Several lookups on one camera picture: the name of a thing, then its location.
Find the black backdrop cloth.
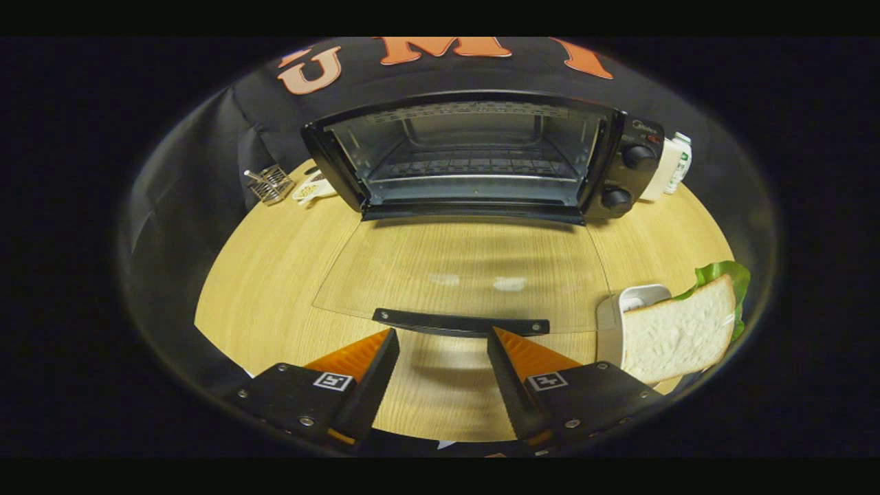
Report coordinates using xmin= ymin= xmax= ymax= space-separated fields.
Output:
xmin=117 ymin=36 xmax=778 ymax=413

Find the small white patterned dish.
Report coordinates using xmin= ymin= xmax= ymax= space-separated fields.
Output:
xmin=292 ymin=170 xmax=338 ymax=206

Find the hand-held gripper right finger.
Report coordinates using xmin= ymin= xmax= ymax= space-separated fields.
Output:
xmin=487 ymin=327 xmax=664 ymax=448

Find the white bottle green label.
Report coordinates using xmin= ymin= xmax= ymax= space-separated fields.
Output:
xmin=663 ymin=132 xmax=693 ymax=195

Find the white slotted plastic tray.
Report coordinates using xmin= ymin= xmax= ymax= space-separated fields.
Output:
xmin=595 ymin=283 xmax=673 ymax=369

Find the bread and lettuce sandwich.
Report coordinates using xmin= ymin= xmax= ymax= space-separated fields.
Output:
xmin=622 ymin=260 xmax=751 ymax=386

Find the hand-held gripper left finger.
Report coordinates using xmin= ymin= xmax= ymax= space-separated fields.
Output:
xmin=227 ymin=328 xmax=401 ymax=448

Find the white pop-up toaster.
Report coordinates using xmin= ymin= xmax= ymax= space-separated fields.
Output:
xmin=639 ymin=137 xmax=681 ymax=201

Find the metal wire rack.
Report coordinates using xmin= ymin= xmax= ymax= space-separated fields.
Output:
xmin=244 ymin=164 xmax=296 ymax=206

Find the black toaster oven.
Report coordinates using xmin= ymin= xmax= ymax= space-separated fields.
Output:
xmin=300 ymin=89 xmax=666 ymax=338

